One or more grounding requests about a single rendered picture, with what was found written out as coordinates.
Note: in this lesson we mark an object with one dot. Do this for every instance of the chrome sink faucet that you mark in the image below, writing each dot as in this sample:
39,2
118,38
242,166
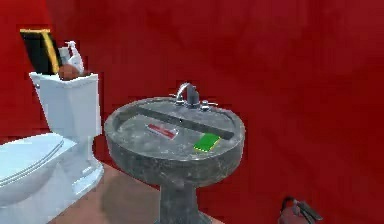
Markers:
189,96

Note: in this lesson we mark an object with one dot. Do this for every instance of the red and white flat card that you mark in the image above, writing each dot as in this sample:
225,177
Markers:
162,131

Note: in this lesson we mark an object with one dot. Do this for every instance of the white toilet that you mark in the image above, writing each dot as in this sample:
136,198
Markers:
70,106

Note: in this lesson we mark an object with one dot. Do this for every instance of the brown round object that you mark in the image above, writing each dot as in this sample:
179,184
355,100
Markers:
70,72

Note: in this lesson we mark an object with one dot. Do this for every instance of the white spray bottle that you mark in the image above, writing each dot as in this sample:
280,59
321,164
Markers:
74,59

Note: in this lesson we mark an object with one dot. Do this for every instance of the grey stone pedestal sink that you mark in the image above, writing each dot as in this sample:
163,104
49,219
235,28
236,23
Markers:
173,156

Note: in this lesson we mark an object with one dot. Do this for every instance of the black picture with gold frame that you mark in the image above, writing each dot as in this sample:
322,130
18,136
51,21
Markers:
39,51

